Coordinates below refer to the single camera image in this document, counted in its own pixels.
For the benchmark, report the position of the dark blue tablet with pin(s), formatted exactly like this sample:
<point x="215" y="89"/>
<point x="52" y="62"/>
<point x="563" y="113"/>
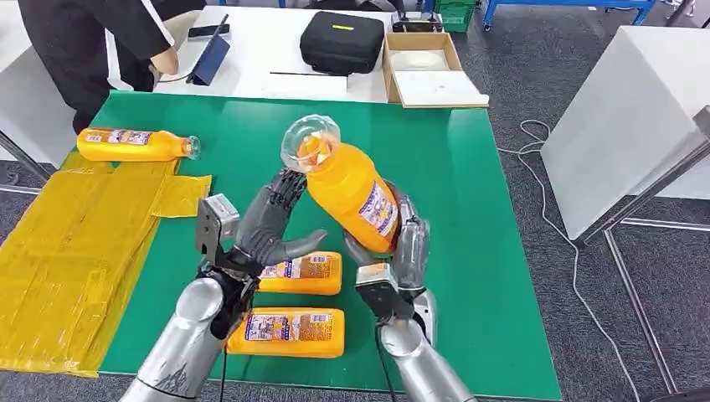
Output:
<point x="209" y="61"/>

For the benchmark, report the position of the white side table panel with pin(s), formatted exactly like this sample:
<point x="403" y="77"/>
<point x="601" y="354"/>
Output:
<point x="621" y="122"/>

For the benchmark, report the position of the green plastic crate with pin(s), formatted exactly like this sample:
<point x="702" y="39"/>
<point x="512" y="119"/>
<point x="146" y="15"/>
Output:
<point x="455" y="15"/>

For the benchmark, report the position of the white table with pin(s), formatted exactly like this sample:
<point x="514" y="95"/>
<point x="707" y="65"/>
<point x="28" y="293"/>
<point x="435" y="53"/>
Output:
<point x="266" y="53"/>

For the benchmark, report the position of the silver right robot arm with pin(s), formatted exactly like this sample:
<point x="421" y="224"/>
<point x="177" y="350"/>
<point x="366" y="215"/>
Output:
<point x="421" y="366"/>

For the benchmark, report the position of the green table mat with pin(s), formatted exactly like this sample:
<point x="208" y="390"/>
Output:
<point x="471" y="222"/>

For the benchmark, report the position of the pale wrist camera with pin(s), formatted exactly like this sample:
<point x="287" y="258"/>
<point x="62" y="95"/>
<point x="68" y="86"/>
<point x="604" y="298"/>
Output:
<point x="213" y="222"/>
<point x="383" y="294"/>

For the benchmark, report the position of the white foam board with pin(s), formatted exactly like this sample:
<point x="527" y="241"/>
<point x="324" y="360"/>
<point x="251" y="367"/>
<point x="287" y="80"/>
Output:
<point x="438" y="89"/>

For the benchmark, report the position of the white panel with steel leg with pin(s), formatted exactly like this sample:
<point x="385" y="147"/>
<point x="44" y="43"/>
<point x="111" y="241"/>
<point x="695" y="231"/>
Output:
<point x="33" y="111"/>

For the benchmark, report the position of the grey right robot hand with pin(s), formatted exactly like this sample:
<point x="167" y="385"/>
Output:
<point x="413" y="249"/>

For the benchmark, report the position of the black zipped carry case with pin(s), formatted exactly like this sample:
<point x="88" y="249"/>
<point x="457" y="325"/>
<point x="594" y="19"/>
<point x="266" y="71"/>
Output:
<point x="341" y="43"/>

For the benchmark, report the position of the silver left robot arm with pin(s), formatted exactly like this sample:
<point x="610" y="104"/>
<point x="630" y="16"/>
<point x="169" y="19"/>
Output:
<point x="183" y="344"/>

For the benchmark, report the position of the brown cardboard box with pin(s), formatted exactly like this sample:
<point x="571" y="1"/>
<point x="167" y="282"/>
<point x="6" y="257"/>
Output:
<point x="419" y="40"/>

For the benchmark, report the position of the black phone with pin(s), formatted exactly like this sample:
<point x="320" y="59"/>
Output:
<point x="208" y="30"/>

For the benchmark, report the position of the orange drink bottle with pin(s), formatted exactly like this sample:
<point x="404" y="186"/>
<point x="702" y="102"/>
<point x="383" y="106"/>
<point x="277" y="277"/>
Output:
<point x="310" y="338"/>
<point x="322" y="277"/>
<point x="155" y="147"/>
<point x="344" y="194"/>

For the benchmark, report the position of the steel table frame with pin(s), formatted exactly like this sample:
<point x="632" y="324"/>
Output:
<point x="638" y="196"/>

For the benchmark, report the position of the white plastic bag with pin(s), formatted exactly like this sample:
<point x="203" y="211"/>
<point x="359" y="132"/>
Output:
<point x="419" y="60"/>

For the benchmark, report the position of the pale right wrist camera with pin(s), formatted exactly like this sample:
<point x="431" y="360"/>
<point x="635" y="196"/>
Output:
<point x="383" y="294"/>

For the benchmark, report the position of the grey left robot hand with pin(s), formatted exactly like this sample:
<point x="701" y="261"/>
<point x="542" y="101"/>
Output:
<point x="260" y="233"/>

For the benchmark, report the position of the person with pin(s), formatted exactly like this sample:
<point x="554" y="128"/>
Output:
<point x="72" y="44"/>

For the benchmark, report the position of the blue metal frame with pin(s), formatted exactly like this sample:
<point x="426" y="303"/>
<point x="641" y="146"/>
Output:
<point x="566" y="3"/>

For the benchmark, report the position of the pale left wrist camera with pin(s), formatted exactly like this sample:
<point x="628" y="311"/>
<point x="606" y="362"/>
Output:
<point x="213" y="222"/>

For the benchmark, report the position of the yellow plastic sheet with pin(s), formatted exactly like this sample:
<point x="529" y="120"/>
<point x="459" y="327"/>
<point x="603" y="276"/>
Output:
<point x="72" y="255"/>

